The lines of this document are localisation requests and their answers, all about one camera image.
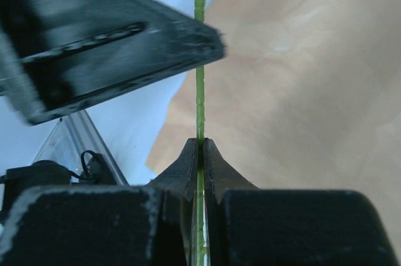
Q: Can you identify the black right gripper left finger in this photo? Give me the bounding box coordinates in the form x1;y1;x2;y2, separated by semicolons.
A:
1;138;198;265

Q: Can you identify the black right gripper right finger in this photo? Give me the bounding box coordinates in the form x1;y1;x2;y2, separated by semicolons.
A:
203;139;395;265

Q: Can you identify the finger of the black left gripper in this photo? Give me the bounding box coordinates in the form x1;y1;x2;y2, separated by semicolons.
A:
1;0;225;125

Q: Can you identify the aluminium frame rail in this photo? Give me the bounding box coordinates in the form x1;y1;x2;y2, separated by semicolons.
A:
33;110;128;185

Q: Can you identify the green and peach wrapping paper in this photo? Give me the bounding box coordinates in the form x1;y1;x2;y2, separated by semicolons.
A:
145;0;401;266

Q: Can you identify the pale pink rose stem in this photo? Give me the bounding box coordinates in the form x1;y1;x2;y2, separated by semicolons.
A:
186;0;209;265

